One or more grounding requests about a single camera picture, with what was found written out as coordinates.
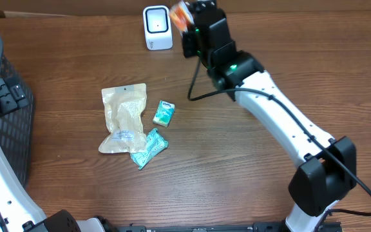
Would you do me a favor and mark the orange tissue pack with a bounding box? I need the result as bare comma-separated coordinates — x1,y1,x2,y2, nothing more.
169,1,195,34

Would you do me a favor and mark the teal tissue pack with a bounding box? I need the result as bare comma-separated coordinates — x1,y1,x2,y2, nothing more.
153,101,175,127

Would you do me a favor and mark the clear plastic bag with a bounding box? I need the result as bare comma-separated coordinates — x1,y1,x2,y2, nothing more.
99,83,147,154

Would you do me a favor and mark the teal wipes packet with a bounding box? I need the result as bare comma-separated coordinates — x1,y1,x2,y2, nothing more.
130,128,169,169

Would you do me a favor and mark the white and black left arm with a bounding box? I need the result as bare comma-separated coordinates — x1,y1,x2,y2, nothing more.
0,146,105,232

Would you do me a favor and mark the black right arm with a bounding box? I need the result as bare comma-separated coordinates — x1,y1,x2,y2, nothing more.
179,1,357,231

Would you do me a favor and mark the white barcode scanner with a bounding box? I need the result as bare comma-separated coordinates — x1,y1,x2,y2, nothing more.
143,5,173,51

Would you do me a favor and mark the grey plastic basket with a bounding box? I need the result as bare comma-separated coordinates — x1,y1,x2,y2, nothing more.
0,37,35,187

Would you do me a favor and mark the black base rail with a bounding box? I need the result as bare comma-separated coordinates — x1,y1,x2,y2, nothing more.
95,222,344,232

